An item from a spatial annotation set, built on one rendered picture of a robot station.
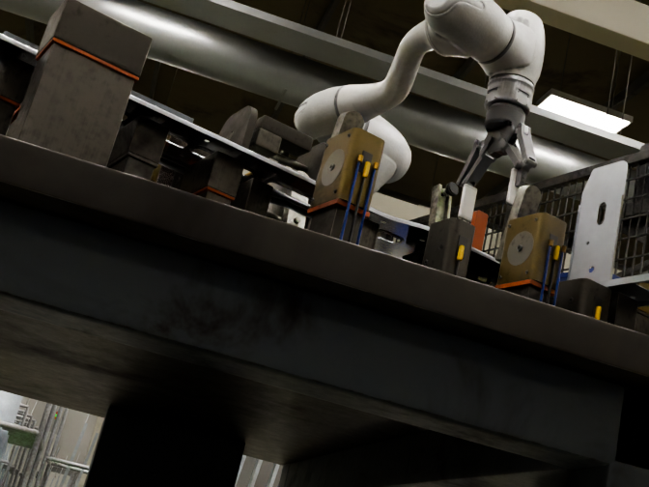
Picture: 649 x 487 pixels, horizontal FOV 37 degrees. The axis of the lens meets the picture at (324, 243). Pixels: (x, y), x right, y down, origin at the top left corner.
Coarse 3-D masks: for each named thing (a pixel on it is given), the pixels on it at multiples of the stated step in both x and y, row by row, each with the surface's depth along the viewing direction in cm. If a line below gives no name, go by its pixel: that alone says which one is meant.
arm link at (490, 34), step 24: (432, 0) 180; (456, 0) 178; (480, 0) 180; (432, 24) 182; (456, 24) 179; (480, 24) 180; (504, 24) 184; (408, 48) 195; (432, 48) 191; (456, 48) 185; (480, 48) 184; (504, 48) 185; (408, 72) 203; (336, 96) 226; (360, 96) 221; (384, 96) 215
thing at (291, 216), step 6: (306, 174) 180; (288, 192) 178; (294, 192) 177; (300, 198) 177; (306, 198) 178; (288, 210) 175; (282, 216) 176; (288, 216) 174; (294, 216) 175; (300, 216) 176; (288, 222) 174; (294, 222) 175; (300, 222) 175
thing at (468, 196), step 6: (468, 186) 191; (468, 192) 191; (474, 192) 191; (462, 198) 190; (468, 198) 190; (474, 198) 191; (462, 204) 189; (468, 204) 190; (462, 210) 189; (468, 210) 190; (462, 216) 189; (468, 216) 190
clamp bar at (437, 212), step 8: (448, 184) 197; (432, 192) 200; (440, 192) 198; (448, 192) 196; (456, 192) 197; (432, 200) 198; (440, 200) 199; (448, 200) 199; (432, 208) 197; (440, 208) 198; (448, 208) 198; (432, 216) 196; (440, 216) 197; (448, 216) 197
